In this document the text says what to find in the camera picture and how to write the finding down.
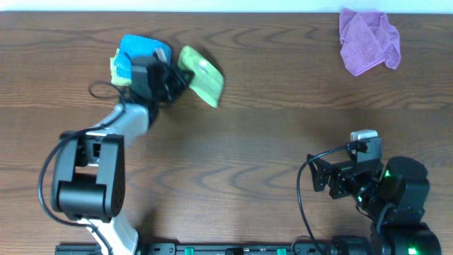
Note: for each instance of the light green microfiber cloth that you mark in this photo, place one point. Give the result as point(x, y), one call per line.
point(207, 81)

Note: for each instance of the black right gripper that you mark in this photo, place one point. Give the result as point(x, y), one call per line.
point(340, 173)

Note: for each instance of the crumpled purple cloth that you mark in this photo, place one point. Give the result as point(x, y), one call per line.
point(368, 39)

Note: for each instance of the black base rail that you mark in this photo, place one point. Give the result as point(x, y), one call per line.
point(299, 247)

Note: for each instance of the folded yellow-green cloth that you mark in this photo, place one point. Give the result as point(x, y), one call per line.
point(115, 79)

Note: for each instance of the folded blue cloth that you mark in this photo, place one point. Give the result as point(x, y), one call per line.
point(135, 46)

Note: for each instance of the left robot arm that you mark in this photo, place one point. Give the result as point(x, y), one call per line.
point(82, 182)

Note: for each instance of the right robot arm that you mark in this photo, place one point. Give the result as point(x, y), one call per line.
point(392, 195)

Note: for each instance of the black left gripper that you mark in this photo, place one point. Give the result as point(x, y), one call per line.
point(182, 83)

